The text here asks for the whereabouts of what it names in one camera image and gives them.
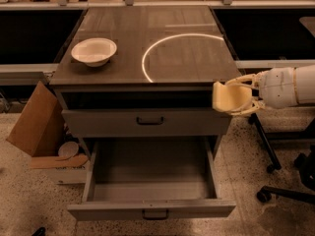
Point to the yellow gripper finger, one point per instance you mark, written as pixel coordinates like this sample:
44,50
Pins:
250,107
251,81

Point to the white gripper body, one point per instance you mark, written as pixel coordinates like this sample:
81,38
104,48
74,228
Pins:
277,87

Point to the yellow sponge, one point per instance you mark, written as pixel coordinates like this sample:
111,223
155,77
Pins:
231,99

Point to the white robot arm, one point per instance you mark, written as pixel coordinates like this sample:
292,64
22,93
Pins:
304,79

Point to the open grey middle drawer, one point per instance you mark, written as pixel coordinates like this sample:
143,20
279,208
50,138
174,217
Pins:
128,175

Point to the grey drawer cabinet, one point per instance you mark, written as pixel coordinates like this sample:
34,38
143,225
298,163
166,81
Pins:
168,57

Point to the white bowl on counter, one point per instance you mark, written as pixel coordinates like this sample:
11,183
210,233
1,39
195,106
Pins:
94,52

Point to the grey upper drawer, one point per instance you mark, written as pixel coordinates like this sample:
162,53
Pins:
122,123

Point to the black rolling stand leg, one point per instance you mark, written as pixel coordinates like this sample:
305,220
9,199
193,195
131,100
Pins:
275,164

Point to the black office chair base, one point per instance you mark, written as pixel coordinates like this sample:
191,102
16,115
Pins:
303,186

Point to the small bowl in box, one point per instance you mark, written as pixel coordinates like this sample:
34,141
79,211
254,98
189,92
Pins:
69,149

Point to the brown cardboard box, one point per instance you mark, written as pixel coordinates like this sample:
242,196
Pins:
40,132

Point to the black upper drawer handle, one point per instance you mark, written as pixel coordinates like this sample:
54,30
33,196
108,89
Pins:
149,121

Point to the black drawer handle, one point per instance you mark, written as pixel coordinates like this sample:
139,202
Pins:
155,214
149,121

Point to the black middle drawer handle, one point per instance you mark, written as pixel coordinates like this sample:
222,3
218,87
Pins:
155,214

